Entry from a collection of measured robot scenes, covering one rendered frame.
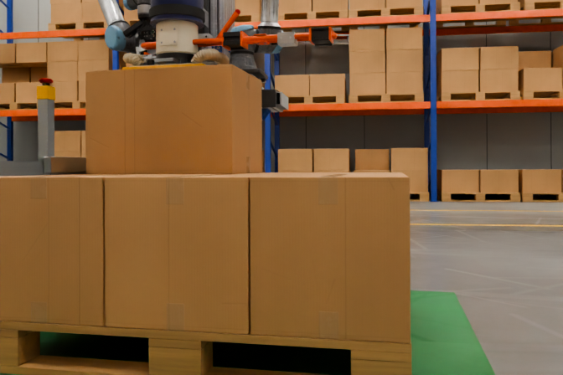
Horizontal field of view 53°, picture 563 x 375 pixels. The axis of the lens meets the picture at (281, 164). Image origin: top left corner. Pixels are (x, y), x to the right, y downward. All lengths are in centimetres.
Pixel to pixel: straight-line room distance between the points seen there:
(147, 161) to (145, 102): 22
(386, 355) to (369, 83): 816
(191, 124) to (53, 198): 66
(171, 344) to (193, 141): 83
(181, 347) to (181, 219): 33
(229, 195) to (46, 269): 56
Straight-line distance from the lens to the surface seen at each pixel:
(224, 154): 205
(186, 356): 155
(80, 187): 160
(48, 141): 318
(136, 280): 156
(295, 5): 978
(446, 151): 1072
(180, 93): 213
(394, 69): 947
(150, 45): 241
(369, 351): 145
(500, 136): 1090
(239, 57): 279
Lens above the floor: 57
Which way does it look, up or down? level
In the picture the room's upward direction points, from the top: straight up
